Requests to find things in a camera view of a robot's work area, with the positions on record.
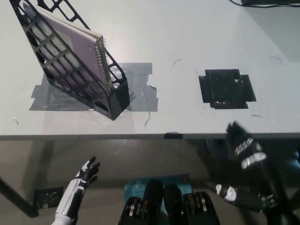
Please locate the teal cardboard box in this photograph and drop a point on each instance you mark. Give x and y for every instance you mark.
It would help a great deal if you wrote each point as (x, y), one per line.
(138, 186)

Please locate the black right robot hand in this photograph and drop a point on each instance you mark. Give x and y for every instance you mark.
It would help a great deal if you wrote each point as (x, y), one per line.
(250, 154)

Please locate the grey duct tape patch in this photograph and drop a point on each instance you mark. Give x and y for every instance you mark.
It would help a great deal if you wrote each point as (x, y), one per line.
(145, 98)

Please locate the black tape square patch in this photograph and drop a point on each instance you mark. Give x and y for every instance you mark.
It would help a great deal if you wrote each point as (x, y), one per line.
(225, 91)

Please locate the black floor tape patch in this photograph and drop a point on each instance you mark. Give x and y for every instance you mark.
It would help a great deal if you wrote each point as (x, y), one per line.
(48, 197)

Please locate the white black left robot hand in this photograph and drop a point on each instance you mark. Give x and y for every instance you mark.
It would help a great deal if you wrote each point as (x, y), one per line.
(75, 189)

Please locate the black metal table leg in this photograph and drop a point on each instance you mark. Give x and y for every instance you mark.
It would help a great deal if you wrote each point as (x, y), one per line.
(21, 199)

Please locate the small black tape strip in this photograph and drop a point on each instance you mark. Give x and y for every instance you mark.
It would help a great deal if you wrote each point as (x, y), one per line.
(173, 135)

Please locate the black lattice file holder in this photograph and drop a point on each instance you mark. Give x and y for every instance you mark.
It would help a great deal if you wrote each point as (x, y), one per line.
(119, 98)

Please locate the purple spiral notebook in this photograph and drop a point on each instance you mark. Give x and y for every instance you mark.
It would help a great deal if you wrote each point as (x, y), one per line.
(70, 39)

